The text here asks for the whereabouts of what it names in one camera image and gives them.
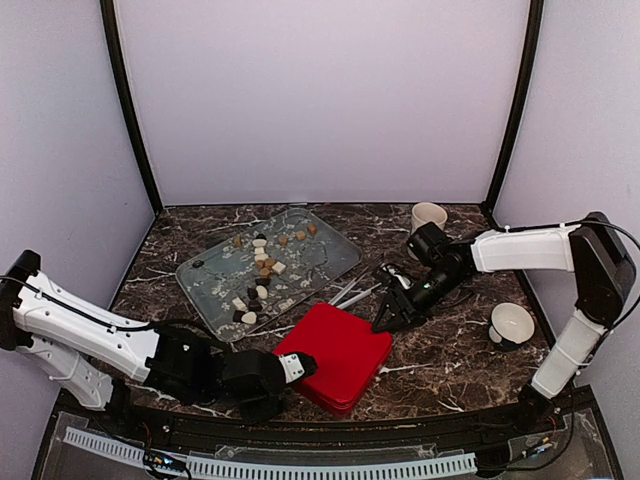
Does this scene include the black frame post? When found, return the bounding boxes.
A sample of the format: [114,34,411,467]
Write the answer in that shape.
[99,0,164,216]
[482,0,545,214]

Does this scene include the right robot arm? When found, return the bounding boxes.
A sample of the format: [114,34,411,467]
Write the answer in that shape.
[372,211,639,434]

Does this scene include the white cable duct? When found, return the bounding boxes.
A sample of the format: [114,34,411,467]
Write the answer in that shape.
[62,427,477,480]

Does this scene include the white swirl chocolate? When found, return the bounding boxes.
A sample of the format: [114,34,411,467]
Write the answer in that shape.
[256,285,268,299]

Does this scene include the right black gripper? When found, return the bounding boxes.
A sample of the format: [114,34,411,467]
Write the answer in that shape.
[372,266,466,334]

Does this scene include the left black frame post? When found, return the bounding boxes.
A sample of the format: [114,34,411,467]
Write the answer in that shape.
[99,0,164,216]

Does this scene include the right black frame post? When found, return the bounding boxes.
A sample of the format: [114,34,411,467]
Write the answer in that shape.
[482,0,545,214]

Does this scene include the glass floral serving tray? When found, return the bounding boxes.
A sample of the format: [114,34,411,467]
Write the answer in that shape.
[176,207,363,343]

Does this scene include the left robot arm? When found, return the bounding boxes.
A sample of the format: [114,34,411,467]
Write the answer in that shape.
[1,250,307,436]

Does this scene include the cream ceramic mug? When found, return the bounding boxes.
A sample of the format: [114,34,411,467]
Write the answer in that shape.
[411,202,448,233]

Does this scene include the red tin lid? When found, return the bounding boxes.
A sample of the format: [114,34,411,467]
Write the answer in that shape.
[273,303,392,418]

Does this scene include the black front rail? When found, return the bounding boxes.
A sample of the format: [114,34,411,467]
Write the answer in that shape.
[49,384,596,456]

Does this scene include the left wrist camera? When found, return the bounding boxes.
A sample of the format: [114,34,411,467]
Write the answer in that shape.
[277,352,318,385]

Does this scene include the white black bowl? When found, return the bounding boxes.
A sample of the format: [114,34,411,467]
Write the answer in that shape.
[488,303,535,351]

